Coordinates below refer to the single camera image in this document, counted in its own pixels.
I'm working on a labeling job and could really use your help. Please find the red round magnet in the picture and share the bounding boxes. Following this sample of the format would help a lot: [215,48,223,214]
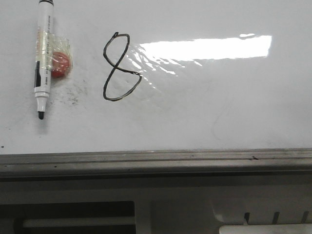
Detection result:
[51,51,71,78]

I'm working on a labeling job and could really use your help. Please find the white black whiteboard marker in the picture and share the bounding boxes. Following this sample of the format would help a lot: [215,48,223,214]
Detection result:
[34,0,54,120]

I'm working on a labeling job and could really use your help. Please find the white whiteboard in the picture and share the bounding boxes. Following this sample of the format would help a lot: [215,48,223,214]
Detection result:
[0,0,312,155]

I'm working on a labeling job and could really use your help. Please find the grey aluminium whiteboard frame rail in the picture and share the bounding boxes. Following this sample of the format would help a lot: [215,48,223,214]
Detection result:
[0,148,312,179]

